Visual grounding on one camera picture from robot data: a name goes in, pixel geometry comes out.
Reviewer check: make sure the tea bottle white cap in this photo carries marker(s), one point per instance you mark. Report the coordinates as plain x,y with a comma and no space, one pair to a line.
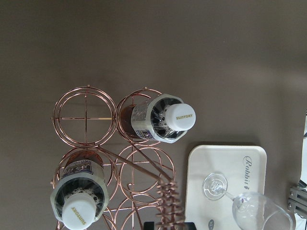
163,118

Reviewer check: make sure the white serving tray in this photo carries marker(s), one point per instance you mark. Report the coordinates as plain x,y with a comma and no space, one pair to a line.
244,168

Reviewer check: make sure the clear wine glass on tray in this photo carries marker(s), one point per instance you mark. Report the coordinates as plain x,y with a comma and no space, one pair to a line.
251,210

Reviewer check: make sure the aluminium frame rail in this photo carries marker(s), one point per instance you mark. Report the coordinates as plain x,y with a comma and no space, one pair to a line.
297,201

